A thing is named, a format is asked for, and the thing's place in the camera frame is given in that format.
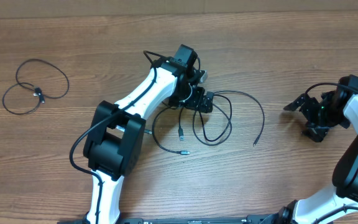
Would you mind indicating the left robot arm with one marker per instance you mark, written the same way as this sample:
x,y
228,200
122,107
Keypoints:
x,y
115,137

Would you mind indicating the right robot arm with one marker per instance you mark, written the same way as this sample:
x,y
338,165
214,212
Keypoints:
x,y
341,196

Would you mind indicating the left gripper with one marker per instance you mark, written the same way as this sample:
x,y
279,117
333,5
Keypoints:
x,y
196,102

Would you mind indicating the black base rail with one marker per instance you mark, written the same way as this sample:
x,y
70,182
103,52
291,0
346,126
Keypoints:
x,y
250,219

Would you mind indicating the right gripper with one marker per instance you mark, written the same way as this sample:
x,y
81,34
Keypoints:
x,y
318,132

